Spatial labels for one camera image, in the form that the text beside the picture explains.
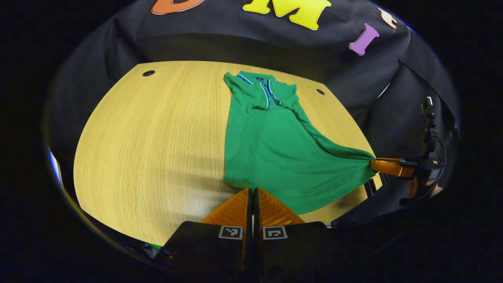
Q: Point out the black backdrop cloth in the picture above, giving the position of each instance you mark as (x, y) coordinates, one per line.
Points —
(235, 39)

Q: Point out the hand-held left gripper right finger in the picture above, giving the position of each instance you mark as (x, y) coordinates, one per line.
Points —
(298, 247)

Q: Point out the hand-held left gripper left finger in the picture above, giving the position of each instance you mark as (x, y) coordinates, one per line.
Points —
(204, 247)

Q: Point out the green T-shirt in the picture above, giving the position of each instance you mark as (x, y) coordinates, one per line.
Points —
(275, 157)

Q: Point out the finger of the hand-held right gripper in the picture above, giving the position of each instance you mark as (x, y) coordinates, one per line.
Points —
(393, 168)
(389, 159)

